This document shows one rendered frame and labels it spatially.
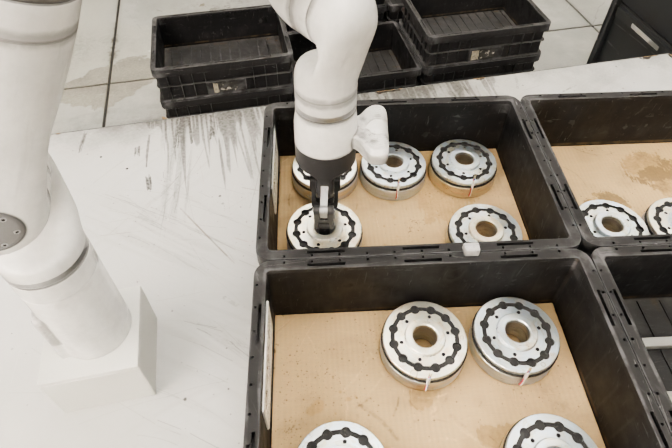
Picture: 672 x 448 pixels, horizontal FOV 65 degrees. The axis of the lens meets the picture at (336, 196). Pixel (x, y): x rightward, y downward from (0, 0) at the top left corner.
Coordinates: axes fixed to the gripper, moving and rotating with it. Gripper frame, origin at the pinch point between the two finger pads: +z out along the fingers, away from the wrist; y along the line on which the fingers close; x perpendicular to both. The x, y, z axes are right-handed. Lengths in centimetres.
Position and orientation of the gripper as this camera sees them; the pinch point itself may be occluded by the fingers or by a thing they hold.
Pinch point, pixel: (325, 214)
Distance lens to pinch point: 74.8
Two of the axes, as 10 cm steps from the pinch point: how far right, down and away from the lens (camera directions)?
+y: -0.2, 7.4, -6.7
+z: -0.2, 6.7, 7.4
